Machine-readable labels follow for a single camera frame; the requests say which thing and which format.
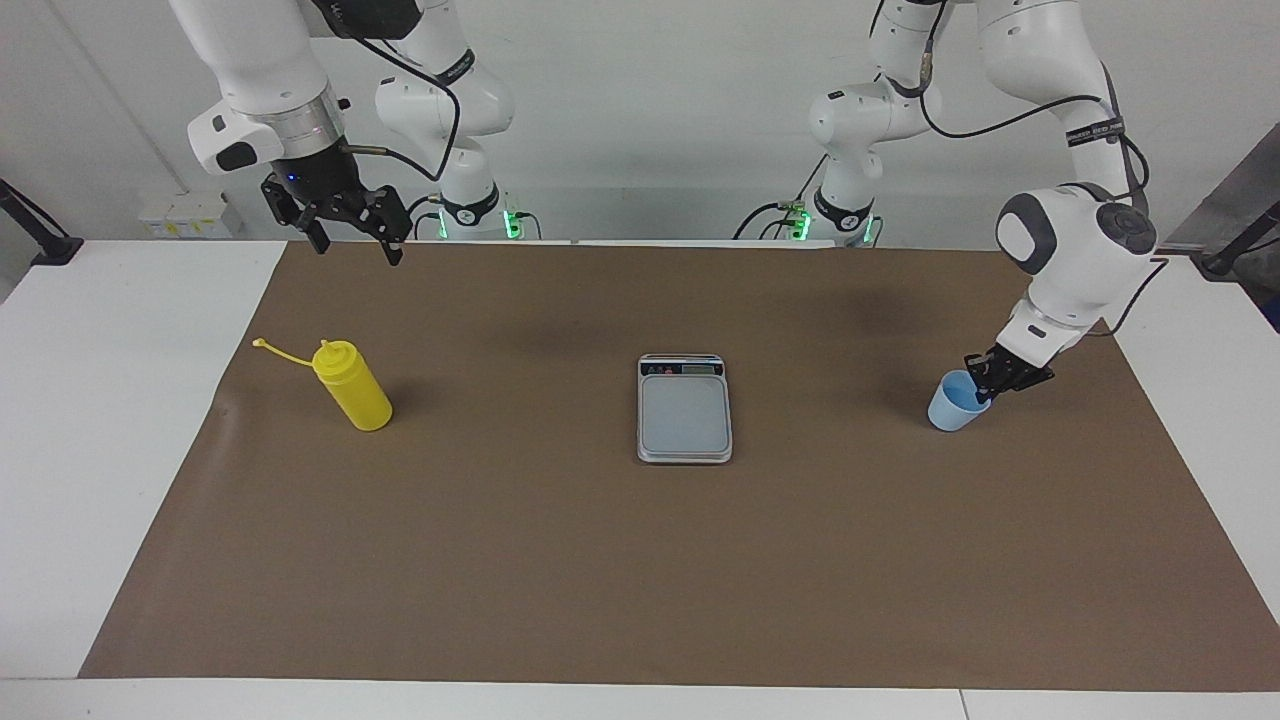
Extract black base cable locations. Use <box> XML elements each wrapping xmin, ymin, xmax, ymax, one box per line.
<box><xmin>394</xmin><ymin>193</ymin><xmax>447</xmax><ymax>242</ymax></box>
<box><xmin>732</xmin><ymin>150</ymin><xmax>833</xmax><ymax>242</ymax></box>

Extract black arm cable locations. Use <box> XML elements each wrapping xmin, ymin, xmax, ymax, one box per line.
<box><xmin>868</xmin><ymin>0</ymin><xmax>1173</xmax><ymax>339</ymax></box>
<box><xmin>335</xmin><ymin>0</ymin><xmax>463</xmax><ymax>183</ymax></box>

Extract black right base cable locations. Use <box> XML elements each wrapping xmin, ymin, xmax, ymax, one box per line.
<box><xmin>394</xmin><ymin>193</ymin><xmax>447</xmax><ymax>242</ymax></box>

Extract silver digital kitchen scale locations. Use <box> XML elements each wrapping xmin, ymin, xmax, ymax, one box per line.
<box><xmin>636</xmin><ymin>352</ymin><xmax>735</xmax><ymax>467</ymax></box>

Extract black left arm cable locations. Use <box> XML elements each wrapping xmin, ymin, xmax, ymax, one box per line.
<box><xmin>868</xmin><ymin>0</ymin><xmax>1173</xmax><ymax>339</ymax></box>

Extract black clamp stand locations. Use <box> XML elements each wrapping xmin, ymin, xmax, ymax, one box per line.
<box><xmin>1198</xmin><ymin>197</ymin><xmax>1280</xmax><ymax>280</ymax></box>
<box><xmin>0</xmin><ymin>177</ymin><xmax>85</xmax><ymax>268</ymax></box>

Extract dark grey board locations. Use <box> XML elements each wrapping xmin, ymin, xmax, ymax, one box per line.
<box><xmin>1160</xmin><ymin>122</ymin><xmax>1280</xmax><ymax>253</ymax></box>

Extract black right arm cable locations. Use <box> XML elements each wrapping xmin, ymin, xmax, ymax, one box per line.
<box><xmin>335</xmin><ymin>0</ymin><xmax>463</xmax><ymax>183</ymax></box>

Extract brown paper table mat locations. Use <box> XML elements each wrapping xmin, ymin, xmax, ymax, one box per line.
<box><xmin>77</xmin><ymin>239</ymin><xmax>1280</xmax><ymax>694</ymax></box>

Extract black left base cable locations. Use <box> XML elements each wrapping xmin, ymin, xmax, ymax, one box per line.
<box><xmin>732</xmin><ymin>150</ymin><xmax>833</xmax><ymax>242</ymax></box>

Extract light blue plastic cup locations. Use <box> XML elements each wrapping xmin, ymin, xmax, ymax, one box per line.
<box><xmin>927</xmin><ymin>369</ymin><xmax>993</xmax><ymax>434</ymax></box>

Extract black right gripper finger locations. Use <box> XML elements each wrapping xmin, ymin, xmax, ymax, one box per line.
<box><xmin>335</xmin><ymin>186</ymin><xmax>411</xmax><ymax>267</ymax></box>
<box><xmin>262</xmin><ymin>178</ymin><xmax>331</xmax><ymax>255</ymax></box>

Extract yellow squeeze bottle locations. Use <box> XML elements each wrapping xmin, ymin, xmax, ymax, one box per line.
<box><xmin>251</xmin><ymin>337</ymin><xmax>395</xmax><ymax>434</ymax></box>

